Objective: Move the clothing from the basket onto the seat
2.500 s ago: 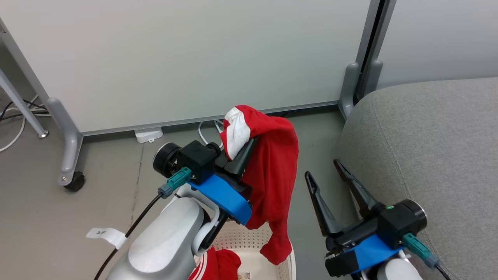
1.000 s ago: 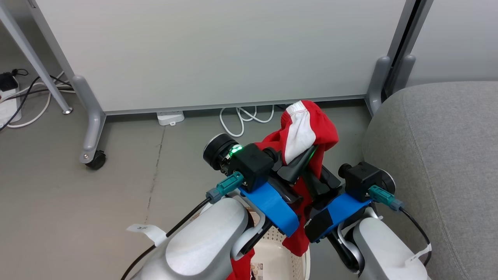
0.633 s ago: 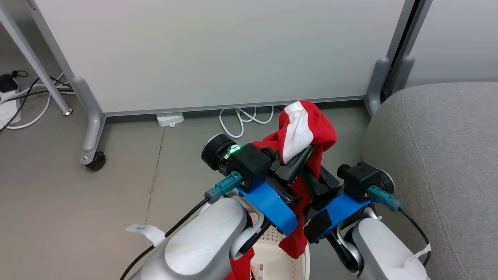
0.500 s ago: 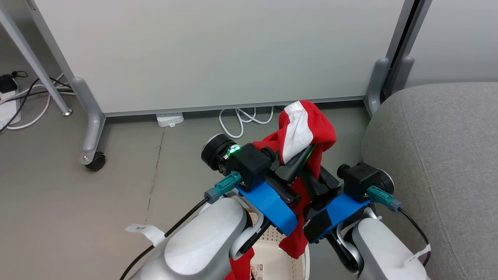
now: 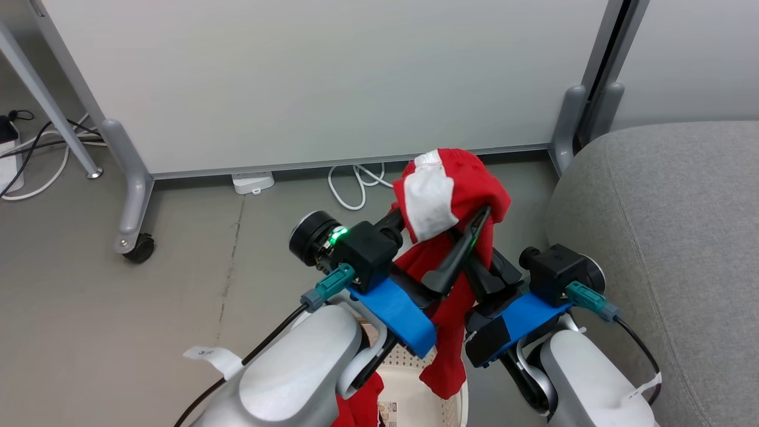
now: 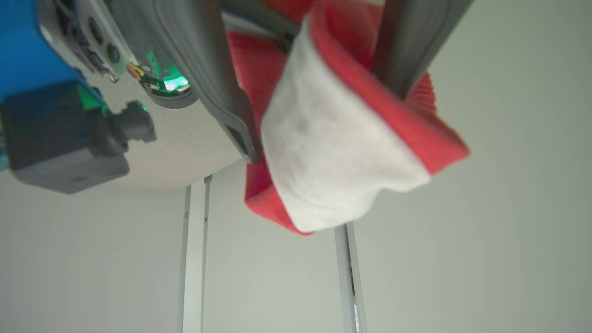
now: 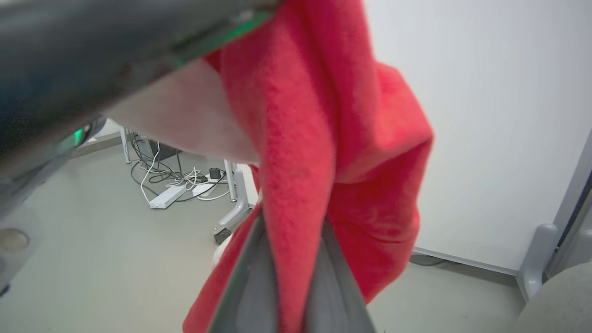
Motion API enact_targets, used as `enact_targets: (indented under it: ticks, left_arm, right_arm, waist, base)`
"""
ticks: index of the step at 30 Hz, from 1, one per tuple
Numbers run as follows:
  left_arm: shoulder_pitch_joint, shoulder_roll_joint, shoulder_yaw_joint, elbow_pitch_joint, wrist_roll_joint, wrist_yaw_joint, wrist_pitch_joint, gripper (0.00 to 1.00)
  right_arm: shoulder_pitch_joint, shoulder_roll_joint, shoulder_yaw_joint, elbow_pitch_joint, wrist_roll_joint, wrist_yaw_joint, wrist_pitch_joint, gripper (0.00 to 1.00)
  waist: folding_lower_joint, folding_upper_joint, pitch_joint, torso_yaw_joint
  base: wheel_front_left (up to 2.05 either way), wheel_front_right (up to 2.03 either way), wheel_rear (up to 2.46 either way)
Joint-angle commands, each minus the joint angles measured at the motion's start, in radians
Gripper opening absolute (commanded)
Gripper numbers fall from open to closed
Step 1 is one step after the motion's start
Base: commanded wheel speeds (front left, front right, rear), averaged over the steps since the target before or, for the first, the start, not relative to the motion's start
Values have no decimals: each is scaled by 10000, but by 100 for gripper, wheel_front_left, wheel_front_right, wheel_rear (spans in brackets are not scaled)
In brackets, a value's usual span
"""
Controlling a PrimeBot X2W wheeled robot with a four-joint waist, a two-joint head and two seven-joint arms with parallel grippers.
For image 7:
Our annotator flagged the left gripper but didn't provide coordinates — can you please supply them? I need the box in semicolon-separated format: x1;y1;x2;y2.
0;0;279;219

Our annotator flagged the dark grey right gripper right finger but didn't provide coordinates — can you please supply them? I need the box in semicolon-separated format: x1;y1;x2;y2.
305;219;376;333

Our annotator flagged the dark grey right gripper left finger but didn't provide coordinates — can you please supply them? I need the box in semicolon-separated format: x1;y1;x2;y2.
208;207;281;333

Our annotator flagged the red and white garment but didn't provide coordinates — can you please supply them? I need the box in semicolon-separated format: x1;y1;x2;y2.
105;0;434;333

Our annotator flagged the grey metal table leg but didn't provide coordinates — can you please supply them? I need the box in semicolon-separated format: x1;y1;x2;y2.
121;126;132;165

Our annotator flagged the long white power strip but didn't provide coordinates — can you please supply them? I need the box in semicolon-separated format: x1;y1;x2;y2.
149;185;186;210

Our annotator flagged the grey partition foot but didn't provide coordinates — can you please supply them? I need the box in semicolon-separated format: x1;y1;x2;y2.
517;224;560;301

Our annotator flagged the grey fabric sofa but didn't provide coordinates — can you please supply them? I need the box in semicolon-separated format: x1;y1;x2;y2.
509;261;592;333

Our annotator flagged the white table frame leg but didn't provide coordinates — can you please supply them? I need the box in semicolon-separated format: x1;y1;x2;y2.
213;160;256;245

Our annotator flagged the thin black floor cable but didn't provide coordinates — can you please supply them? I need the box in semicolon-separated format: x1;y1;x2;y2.
409;256;447;267

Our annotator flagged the white cable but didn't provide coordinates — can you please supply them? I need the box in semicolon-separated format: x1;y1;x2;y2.
139;141;232;205

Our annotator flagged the white partition panel grey frame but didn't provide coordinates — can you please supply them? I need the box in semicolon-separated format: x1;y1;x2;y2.
365;0;592;278
548;172;592;278

